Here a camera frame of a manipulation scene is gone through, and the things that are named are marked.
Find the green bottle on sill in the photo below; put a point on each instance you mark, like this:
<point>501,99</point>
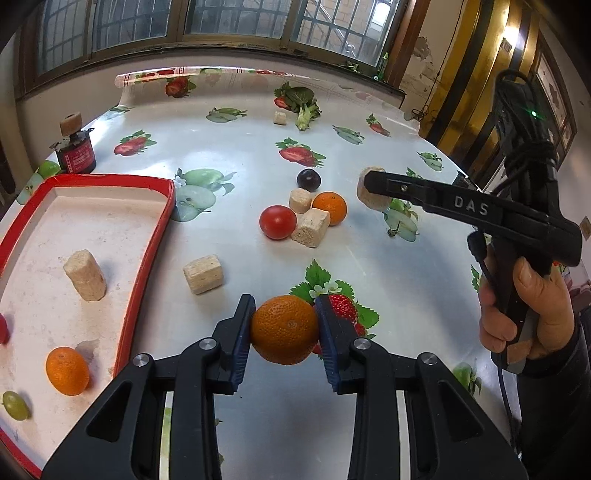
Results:
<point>381,68</point>

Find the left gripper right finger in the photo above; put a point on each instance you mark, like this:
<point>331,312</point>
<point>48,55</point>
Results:
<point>450,435</point>

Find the lying cork cylinder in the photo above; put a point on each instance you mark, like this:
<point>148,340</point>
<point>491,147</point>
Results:
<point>203,274</point>

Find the dark purple grape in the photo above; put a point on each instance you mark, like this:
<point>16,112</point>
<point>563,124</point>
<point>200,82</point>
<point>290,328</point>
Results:
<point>308,179</point>

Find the tall cork cylinder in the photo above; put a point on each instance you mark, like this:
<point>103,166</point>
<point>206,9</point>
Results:
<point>85,275</point>

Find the barred window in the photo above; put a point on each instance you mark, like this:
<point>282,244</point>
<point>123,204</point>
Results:
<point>60,37</point>

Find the orange in tray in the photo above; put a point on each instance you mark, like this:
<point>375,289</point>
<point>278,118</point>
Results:
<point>67,371</point>

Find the green leafy vegetable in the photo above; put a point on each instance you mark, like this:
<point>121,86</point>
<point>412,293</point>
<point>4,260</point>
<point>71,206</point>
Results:
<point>299,100</point>

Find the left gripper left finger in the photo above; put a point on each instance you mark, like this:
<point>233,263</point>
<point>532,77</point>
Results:
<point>119,435</point>

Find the red rimmed white tray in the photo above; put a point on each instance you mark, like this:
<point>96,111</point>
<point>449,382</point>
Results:
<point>120,219</point>

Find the large orange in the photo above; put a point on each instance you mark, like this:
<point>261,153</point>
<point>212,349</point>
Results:
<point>284,330</point>

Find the green grape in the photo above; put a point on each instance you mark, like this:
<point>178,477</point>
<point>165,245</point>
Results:
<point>15,406</point>

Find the far small cork cube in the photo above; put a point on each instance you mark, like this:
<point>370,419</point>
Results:
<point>279,118</point>

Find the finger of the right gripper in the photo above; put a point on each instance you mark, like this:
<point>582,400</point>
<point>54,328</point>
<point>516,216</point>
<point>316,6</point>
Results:
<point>434,197</point>

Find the black red motor cylinder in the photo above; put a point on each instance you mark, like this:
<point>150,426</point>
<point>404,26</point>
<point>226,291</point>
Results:
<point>74,151</point>

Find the square cork block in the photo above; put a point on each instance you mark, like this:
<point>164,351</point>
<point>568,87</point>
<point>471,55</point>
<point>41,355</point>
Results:
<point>311,228</point>

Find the small back orange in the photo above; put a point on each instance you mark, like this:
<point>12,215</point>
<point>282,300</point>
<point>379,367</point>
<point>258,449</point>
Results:
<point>334,204</point>

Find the person's right hand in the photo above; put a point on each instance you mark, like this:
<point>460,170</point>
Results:
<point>547,296</point>

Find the fruit print tablecloth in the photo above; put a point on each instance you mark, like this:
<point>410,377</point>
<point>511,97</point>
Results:
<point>209,186</point>

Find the small cork piece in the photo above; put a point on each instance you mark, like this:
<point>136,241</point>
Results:
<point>300,200</point>

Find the red tomato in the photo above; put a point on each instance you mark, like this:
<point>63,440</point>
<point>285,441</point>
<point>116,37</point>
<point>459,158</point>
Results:
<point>277,222</point>
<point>4,330</point>

